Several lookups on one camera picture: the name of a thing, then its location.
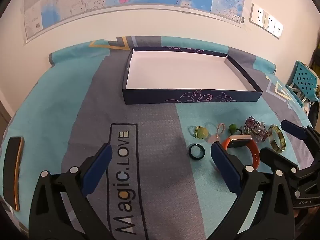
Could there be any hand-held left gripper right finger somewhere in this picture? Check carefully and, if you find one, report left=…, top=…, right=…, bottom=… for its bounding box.
left=211, top=142, right=304, bottom=240

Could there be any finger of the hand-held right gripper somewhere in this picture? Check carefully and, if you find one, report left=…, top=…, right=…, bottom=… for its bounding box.
left=259, top=148, right=300, bottom=178
left=281, top=120, right=320, bottom=160

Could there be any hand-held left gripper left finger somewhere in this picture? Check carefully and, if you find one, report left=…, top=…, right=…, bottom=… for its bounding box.
left=29, top=143, right=113, bottom=240

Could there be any gold bangle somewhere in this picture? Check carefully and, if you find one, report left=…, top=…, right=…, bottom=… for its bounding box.
left=267, top=124, right=286, bottom=153

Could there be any orange smartwatch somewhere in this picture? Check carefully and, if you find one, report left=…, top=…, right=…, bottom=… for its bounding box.
left=221, top=134, right=260, bottom=173

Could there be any pink charm with cord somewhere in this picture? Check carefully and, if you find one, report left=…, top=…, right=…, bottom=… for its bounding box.
left=206, top=123, right=227, bottom=143

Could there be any dark ring bangle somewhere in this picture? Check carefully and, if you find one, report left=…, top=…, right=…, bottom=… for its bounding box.
left=188, top=143, right=206, bottom=160

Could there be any purple beaded bracelet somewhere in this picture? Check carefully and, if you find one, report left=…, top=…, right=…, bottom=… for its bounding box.
left=240, top=116, right=268, bottom=143

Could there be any navy shallow cardboard box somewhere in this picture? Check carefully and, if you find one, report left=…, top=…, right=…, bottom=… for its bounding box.
left=122, top=46, right=263, bottom=105

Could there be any yellow-green stone pendant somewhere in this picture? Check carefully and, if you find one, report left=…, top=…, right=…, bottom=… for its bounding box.
left=188, top=125, right=209, bottom=140

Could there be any blue perforated plastic chair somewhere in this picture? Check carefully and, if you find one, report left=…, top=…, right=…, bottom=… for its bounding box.
left=286, top=60, right=320, bottom=105

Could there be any teal grey printed tablecloth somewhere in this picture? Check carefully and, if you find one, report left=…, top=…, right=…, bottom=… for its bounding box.
left=0, top=36, right=315, bottom=240

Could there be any white wall socket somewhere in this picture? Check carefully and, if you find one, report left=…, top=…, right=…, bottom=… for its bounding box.
left=272, top=21, right=284, bottom=38
left=250, top=4, right=267, bottom=27
left=264, top=12, right=277, bottom=32

